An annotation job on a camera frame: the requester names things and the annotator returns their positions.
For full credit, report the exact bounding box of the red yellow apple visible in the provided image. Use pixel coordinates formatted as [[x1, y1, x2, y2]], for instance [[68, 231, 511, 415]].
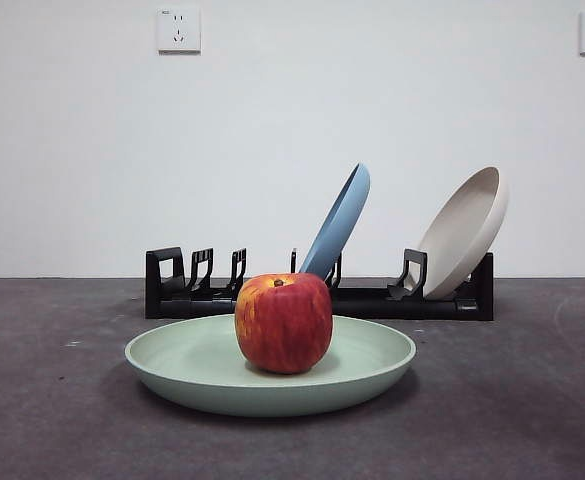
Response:
[[235, 273, 334, 375]]

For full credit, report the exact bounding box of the blue plate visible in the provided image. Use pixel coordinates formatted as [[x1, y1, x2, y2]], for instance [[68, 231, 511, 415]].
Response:
[[297, 162, 372, 282]]

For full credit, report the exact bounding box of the black plate rack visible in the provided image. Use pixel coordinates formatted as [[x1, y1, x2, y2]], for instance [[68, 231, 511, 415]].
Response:
[[144, 246, 495, 321]]

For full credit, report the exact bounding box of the beige plate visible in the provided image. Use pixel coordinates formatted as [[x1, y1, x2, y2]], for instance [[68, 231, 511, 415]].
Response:
[[415, 166, 510, 300]]

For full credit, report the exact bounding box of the green plate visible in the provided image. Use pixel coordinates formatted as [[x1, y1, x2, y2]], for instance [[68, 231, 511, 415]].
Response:
[[124, 313, 417, 418]]

